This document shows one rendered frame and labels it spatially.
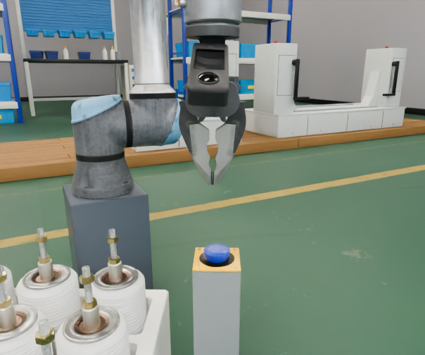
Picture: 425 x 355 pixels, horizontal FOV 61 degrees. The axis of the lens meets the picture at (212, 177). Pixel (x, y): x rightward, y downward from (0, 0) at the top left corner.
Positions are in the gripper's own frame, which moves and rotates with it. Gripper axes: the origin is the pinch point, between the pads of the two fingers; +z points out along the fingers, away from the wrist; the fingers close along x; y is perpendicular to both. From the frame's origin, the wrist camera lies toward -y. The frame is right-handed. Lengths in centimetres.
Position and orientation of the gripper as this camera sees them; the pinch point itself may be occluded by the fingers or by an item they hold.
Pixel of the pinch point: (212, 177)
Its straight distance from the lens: 51.4
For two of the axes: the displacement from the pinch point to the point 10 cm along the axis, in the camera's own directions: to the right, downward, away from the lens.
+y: 0.0, -2.8, 9.6
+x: -10.0, 0.0, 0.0
